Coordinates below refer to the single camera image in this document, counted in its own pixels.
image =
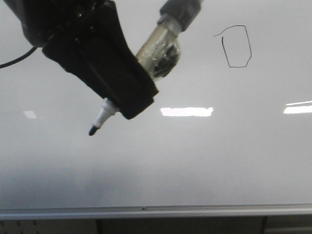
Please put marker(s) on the white whiteboard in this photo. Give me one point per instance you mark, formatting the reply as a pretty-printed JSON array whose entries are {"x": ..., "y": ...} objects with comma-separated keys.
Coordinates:
[{"x": 229, "y": 133}]

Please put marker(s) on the taped whiteboard marker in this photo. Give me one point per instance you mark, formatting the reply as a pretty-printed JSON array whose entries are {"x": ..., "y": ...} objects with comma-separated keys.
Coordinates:
[{"x": 160, "y": 53}]

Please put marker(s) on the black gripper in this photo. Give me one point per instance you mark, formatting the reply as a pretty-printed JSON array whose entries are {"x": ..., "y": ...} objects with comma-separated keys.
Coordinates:
[{"x": 91, "y": 45}]

